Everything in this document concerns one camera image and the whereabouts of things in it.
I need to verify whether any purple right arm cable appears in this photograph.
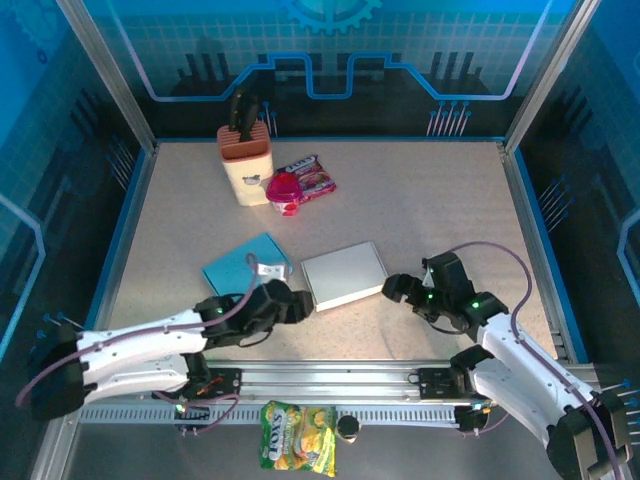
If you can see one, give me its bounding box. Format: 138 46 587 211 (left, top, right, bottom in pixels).
444 241 626 480

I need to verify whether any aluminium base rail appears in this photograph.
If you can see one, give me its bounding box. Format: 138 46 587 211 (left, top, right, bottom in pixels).
59 357 601 402

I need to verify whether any aluminium frame post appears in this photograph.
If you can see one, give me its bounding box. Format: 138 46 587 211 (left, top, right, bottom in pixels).
55 0 159 154
503 0 604 154

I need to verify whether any black handled knife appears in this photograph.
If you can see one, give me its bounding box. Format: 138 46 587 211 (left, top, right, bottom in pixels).
228 88 247 132
238 94 261 145

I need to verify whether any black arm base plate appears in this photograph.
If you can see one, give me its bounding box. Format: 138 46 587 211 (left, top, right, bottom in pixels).
151 366 245 401
416 366 507 401

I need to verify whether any black round knob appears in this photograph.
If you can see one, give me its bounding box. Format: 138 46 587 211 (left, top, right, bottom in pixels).
336 414 362 445

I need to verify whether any blue paper box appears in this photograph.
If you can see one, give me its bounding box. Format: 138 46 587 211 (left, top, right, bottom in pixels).
201 232 292 297

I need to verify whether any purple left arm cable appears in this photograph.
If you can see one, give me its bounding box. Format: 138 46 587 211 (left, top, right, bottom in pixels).
14 252 260 435

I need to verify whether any grey slotted cable duct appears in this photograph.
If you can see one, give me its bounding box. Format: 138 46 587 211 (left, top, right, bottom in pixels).
78 403 464 425

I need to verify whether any white paper box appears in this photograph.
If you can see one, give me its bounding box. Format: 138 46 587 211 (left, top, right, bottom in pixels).
300 241 387 313

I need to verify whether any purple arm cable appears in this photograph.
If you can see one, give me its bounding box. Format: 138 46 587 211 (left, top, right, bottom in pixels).
14 252 260 435
444 241 626 480

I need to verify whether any pink candy bag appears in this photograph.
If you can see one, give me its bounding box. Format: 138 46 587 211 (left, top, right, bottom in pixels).
276 153 337 203

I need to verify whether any pink lidded cup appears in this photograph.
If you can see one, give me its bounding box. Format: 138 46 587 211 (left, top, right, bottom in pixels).
265 172 304 217

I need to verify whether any aluminium side rail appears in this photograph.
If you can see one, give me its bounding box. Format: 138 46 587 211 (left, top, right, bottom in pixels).
499 142 584 361
74 142 159 364

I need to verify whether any beige knife block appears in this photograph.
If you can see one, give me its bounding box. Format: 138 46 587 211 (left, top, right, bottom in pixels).
216 123 275 208

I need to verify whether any yellow candy bag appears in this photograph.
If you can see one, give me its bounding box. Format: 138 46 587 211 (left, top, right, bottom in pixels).
258 399 338 477

